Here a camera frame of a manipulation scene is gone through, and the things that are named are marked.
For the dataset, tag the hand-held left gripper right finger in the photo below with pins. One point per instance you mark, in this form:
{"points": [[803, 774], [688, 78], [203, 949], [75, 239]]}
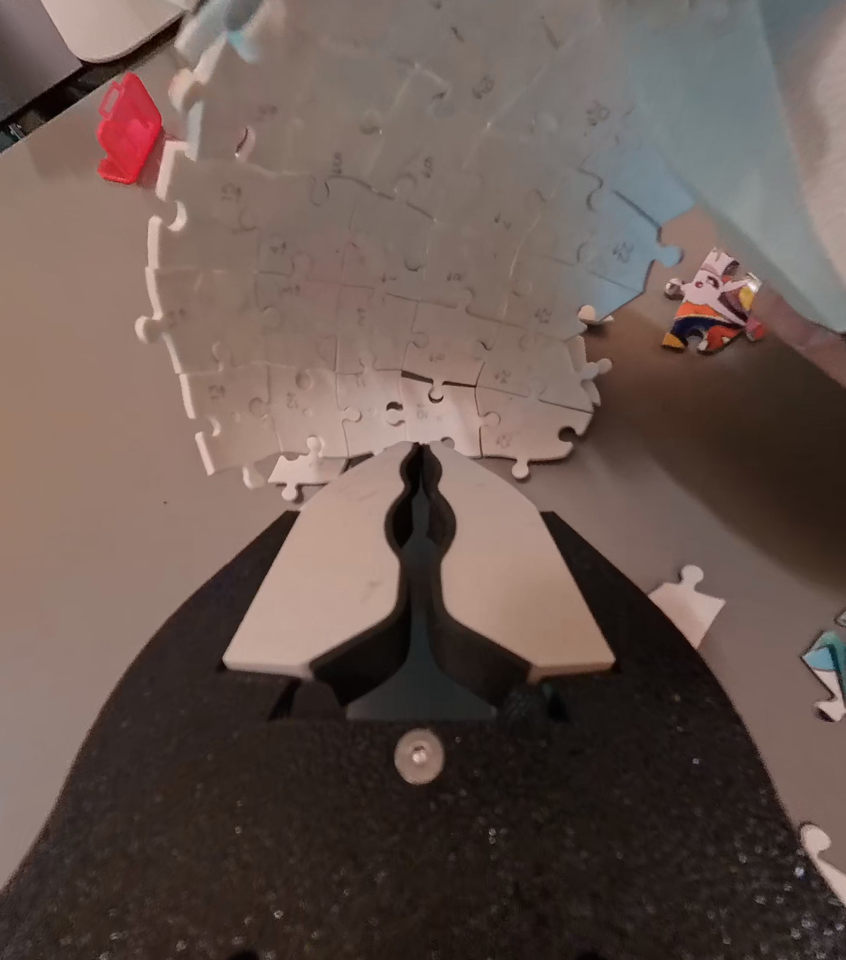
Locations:
{"points": [[520, 585]]}

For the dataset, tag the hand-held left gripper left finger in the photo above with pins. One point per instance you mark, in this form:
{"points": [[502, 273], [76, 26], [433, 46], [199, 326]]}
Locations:
{"points": [[325, 585]]}

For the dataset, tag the partly built puzzle ball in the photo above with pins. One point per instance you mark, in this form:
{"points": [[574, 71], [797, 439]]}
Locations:
{"points": [[393, 262]]}

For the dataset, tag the colourful orange puzzle piece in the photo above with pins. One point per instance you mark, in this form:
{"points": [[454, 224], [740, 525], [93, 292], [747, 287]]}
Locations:
{"points": [[715, 307]]}

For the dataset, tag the small red plastic clip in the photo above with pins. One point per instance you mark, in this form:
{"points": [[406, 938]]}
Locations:
{"points": [[127, 131]]}

